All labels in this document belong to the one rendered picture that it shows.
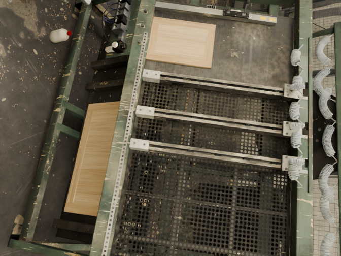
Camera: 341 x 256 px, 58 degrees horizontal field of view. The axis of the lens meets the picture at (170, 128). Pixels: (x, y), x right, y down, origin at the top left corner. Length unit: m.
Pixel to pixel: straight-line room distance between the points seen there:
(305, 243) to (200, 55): 1.44
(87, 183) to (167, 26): 1.35
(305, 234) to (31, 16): 2.54
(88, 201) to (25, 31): 1.41
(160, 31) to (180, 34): 0.16
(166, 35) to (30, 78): 1.12
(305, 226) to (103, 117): 1.66
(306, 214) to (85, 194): 1.54
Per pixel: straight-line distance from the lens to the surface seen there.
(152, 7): 2.55
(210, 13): 2.55
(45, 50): 2.84
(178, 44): 2.40
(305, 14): 2.68
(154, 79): 2.21
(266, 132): 2.19
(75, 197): 2.53
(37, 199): 2.51
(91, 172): 2.47
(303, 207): 2.13
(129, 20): 2.52
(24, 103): 2.64
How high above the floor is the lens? 2.14
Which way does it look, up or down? 29 degrees down
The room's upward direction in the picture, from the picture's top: 88 degrees clockwise
